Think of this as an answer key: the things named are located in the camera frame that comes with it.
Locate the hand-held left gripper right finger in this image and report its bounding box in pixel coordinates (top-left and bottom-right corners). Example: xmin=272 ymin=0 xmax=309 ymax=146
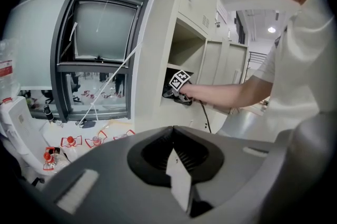
xmin=173 ymin=112 xmax=336 ymax=224

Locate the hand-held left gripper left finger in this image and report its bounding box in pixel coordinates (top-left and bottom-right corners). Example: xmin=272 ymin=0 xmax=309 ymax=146
xmin=31 ymin=125 xmax=190 ymax=224

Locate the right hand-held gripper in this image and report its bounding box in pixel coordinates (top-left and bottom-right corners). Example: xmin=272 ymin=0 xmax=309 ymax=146
xmin=162 ymin=69 xmax=194 ymax=107

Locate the white metal locker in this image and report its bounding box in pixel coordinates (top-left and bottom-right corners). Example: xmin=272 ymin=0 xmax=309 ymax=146
xmin=147 ymin=0 xmax=250 ymax=134

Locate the person's right forearm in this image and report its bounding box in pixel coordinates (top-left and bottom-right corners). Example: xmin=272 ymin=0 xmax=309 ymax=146
xmin=200 ymin=75 xmax=275 ymax=114

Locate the person's right hand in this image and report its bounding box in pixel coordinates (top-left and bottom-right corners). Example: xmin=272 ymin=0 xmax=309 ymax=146
xmin=181 ymin=83 xmax=202 ymax=100

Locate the small black bottle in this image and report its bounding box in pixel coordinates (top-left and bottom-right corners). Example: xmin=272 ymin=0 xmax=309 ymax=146
xmin=43 ymin=104 xmax=55 ymax=124

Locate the person's white t-shirt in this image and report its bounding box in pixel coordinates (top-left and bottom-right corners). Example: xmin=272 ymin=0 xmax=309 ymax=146
xmin=252 ymin=0 xmax=337 ymax=139

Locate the large clear dispenser bottle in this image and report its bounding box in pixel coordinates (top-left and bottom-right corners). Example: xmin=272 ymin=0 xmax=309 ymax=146
xmin=0 ymin=38 xmax=21 ymax=104

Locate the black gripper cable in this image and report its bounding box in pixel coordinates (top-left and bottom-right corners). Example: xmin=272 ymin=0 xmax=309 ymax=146
xmin=197 ymin=100 xmax=213 ymax=134

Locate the clear water jug red handle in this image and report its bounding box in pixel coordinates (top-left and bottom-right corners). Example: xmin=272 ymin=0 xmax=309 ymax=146
xmin=84 ymin=130 xmax=107 ymax=149
xmin=113 ymin=129 xmax=136 ymax=141
xmin=60 ymin=135 xmax=83 ymax=161
xmin=43 ymin=146 xmax=70 ymax=174

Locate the white window cord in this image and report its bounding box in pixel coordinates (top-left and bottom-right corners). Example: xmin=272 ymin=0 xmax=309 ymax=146
xmin=76 ymin=43 xmax=144 ymax=126

